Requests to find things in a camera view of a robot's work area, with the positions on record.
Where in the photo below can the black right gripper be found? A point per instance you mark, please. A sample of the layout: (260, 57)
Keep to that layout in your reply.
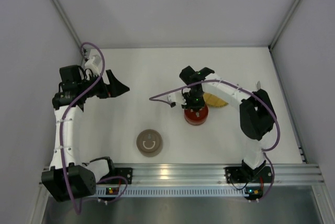
(195, 104)

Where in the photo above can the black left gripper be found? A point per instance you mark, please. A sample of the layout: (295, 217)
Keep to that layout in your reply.
(106, 88)

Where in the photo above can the red round lid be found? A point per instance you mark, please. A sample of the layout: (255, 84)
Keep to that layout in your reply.
(196, 115)

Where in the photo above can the red steel lunch bowl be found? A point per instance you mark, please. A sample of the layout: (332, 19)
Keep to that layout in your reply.
(195, 122)

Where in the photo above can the taupe round lid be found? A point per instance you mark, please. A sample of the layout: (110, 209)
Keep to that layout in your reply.
(149, 134)

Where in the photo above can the taupe steel lunch bowl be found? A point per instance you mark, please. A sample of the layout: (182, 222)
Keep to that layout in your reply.
(149, 148)

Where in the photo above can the steel food tongs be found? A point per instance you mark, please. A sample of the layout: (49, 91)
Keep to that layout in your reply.
(258, 85)

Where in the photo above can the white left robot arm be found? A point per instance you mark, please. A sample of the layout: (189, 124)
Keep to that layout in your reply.
(68, 177)

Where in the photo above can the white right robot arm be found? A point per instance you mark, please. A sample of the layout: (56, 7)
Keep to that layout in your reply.
(256, 113)

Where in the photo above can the round bamboo tray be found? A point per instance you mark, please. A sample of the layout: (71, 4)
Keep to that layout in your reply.
(214, 101)

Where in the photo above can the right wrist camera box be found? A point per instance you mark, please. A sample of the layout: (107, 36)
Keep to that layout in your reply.
(176, 98)

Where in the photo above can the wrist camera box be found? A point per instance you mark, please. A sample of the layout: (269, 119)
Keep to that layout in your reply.
(93, 63)
(176, 98)

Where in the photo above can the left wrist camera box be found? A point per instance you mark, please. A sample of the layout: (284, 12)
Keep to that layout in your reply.
(93, 63)

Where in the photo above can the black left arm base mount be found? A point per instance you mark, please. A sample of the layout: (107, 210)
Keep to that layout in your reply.
(125, 172)

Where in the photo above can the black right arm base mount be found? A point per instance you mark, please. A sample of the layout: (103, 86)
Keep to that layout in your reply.
(242, 175)

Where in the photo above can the aluminium front rail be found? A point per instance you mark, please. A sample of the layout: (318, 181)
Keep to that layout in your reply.
(214, 174)

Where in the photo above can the slotted grey cable duct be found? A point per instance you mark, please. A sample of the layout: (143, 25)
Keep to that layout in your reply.
(174, 191)

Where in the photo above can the left corner aluminium post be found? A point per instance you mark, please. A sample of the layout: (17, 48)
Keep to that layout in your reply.
(68, 24)

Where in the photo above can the corner aluminium post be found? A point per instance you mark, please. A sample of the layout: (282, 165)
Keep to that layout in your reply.
(284, 23)
(68, 24)

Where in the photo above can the right corner aluminium post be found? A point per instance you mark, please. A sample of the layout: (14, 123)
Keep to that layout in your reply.
(284, 23)

